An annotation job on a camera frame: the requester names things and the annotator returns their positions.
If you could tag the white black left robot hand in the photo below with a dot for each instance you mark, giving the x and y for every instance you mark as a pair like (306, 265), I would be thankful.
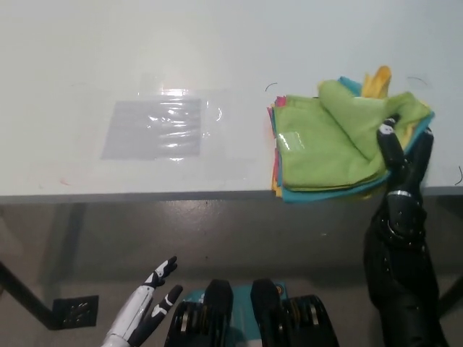
(137, 311)

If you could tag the clear plastic sheet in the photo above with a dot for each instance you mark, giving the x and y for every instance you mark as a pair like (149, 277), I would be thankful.
(137, 133)

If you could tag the clear plastic film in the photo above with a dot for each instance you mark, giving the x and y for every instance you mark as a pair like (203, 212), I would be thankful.
(213, 114)

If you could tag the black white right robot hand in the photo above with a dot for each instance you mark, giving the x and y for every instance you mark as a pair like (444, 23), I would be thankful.
(392, 148)

